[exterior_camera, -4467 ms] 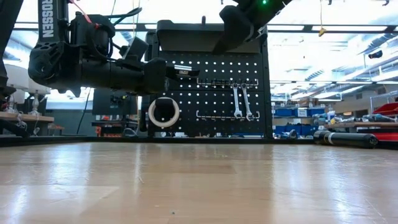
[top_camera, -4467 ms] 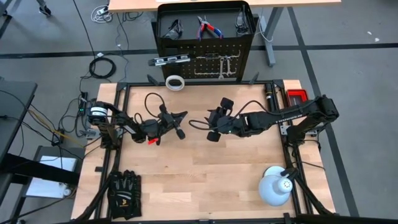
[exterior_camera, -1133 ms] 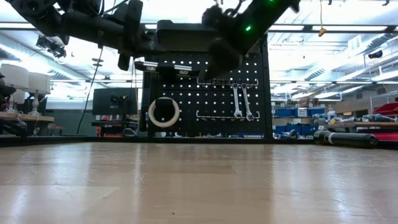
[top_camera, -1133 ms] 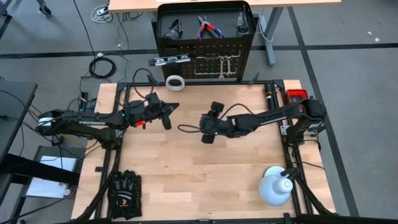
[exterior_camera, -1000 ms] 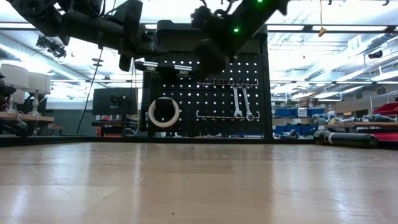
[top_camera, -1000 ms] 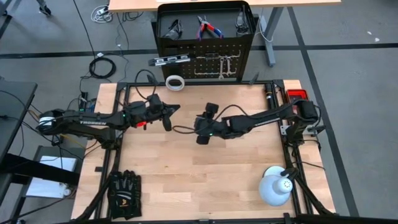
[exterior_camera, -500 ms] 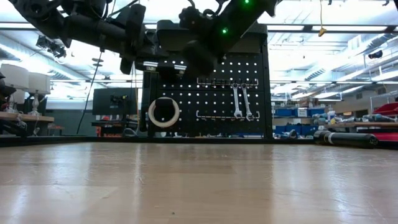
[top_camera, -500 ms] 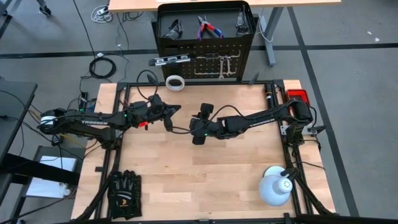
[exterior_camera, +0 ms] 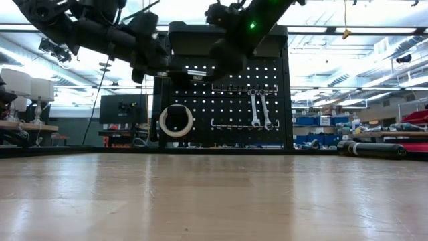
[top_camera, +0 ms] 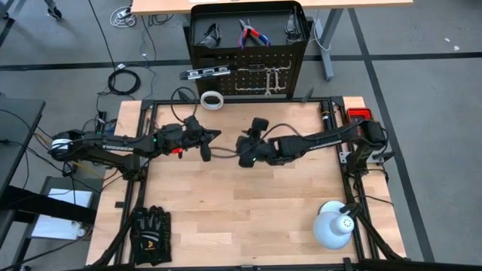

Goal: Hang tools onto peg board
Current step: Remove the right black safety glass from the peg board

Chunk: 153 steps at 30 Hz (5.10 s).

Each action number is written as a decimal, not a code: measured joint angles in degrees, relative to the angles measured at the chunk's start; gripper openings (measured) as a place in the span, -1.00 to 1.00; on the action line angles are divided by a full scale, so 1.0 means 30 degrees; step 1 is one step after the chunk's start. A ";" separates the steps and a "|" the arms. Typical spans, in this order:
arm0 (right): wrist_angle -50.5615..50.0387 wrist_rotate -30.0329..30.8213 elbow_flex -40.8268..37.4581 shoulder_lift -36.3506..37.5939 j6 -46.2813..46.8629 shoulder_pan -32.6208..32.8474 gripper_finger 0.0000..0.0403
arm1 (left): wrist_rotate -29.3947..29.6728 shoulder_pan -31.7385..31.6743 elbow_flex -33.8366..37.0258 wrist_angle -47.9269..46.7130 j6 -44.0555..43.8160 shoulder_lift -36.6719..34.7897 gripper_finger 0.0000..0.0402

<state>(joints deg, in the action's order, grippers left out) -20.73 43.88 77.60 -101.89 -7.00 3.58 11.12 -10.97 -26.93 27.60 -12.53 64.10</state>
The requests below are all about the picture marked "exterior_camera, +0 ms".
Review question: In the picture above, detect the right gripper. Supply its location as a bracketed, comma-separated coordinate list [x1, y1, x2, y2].
[200, 2, 258, 84]

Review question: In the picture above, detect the silver combination wrench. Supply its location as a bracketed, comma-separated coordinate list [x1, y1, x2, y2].
[259, 88, 272, 131]
[249, 88, 261, 129]

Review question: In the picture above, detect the white tape roll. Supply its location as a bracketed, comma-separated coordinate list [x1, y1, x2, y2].
[158, 104, 195, 139]

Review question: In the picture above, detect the black pegboard tool cart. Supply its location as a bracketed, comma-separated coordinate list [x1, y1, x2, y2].
[152, 21, 295, 150]

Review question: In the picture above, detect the black computer monitor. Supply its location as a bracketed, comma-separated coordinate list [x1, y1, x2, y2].
[99, 94, 150, 125]

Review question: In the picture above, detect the black ceiling-mounted device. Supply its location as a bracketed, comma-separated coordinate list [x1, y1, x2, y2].
[38, 37, 72, 64]

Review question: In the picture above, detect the white table lamp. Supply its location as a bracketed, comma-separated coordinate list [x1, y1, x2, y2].
[0, 68, 33, 122]
[30, 78, 56, 125]

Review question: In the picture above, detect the wide blue storage bin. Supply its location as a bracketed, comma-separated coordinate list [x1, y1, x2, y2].
[294, 133, 338, 145]

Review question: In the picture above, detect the wooden workbench with lamps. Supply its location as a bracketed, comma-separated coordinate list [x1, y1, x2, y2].
[0, 119, 60, 132]

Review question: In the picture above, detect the black cylinder with white band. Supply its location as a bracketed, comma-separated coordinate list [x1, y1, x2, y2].
[336, 140, 407, 161]

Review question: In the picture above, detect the wooden workbench with clutter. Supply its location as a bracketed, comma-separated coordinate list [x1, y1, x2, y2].
[349, 131, 428, 139]

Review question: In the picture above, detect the red storage bin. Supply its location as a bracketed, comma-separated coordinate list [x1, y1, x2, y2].
[400, 110, 428, 125]

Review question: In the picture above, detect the red plastic tray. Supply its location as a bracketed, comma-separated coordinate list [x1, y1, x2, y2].
[399, 142, 428, 153]

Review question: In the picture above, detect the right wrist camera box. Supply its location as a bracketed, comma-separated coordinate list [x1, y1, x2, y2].
[209, 38, 249, 76]

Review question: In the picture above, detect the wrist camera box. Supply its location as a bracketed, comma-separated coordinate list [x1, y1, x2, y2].
[209, 38, 249, 76]
[132, 11, 161, 37]

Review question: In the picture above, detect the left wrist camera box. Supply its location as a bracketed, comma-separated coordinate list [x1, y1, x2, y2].
[132, 11, 161, 37]

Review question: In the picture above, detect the metal pegboard hook rail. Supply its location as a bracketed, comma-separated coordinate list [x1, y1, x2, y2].
[210, 118, 280, 130]
[211, 83, 279, 94]

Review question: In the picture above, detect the thin black slanted cable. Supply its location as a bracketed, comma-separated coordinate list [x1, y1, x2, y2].
[82, 56, 112, 145]

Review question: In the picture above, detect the black overhead frame beam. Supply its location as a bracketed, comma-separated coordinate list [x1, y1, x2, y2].
[0, 23, 428, 37]

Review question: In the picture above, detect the yellow hanging cord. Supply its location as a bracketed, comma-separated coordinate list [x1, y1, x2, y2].
[342, 0, 352, 40]

